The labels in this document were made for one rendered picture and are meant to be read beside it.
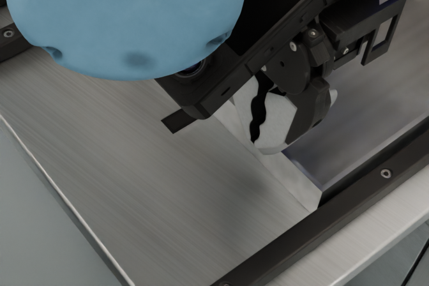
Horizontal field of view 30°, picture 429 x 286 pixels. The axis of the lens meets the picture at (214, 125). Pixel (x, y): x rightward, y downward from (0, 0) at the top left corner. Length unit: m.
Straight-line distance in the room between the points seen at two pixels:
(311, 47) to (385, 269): 0.68
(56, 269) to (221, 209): 0.99
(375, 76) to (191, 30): 0.45
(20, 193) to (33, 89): 1.00
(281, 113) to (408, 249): 0.55
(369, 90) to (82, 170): 0.25
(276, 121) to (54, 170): 0.18
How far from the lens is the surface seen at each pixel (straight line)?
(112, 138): 0.63
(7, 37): 0.67
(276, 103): 0.52
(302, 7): 0.44
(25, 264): 1.57
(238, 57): 0.43
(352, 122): 0.65
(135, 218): 0.59
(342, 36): 0.48
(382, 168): 0.61
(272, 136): 0.55
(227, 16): 0.24
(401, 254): 1.06
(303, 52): 0.47
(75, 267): 1.56
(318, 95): 0.48
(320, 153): 0.63
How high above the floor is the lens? 1.39
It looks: 53 degrees down
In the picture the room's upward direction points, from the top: 6 degrees clockwise
